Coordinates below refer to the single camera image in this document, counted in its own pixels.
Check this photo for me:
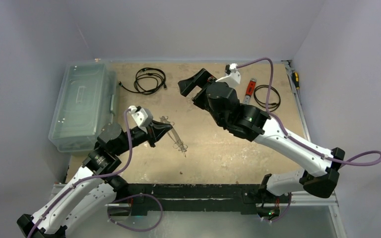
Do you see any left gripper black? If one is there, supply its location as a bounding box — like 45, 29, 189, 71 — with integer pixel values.
113, 119, 172, 156

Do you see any keyring chain with keys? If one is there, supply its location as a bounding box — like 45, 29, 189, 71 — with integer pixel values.
159, 116, 189, 158

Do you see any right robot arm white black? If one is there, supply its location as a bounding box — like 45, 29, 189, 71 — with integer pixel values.
178, 68, 345, 202

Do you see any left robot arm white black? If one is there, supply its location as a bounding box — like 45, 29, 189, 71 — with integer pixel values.
17, 119, 173, 238

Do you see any clear plastic storage bin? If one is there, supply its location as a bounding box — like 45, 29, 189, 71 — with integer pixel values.
48, 61, 117, 154

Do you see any yellow black screwdriver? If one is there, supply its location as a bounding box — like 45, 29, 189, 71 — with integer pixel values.
291, 72, 300, 90

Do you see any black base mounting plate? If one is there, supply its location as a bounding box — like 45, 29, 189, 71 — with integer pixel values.
113, 183, 290, 216

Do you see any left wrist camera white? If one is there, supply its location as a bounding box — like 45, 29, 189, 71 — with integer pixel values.
128, 106, 153, 132

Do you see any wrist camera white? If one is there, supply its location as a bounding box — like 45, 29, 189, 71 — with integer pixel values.
128, 106, 153, 132
215, 63, 241, 88

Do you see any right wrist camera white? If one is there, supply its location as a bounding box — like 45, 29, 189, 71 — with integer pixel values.
215, 63, 241, 88

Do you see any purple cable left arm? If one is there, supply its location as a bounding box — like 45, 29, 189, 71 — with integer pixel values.
26, 110, 137, 238

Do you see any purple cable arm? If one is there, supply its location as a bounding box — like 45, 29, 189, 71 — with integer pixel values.
236, 57, 381, 167
26, 110, 137, 238

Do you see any red handled adjustable wrench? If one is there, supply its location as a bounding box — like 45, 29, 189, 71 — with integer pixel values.
243, 78, 257, 105

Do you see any black coiled cable left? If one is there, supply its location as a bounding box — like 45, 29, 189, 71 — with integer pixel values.
118, 67, 168, 96

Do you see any black coiled cable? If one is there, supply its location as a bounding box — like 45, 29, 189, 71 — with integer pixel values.
118, 67, 168, 96
253, 84, 282, 114

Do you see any black coiled cable right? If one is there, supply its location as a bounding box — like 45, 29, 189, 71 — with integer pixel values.
253, 84, 282, 114

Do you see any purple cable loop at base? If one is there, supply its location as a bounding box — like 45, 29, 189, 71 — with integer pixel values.
107, 193, 165, 233

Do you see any aluminium frame rail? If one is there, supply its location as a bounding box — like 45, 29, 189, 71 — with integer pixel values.
47, 60, 346, 238

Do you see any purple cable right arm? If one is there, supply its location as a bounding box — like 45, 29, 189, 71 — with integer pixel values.
236, 57, 381, 167

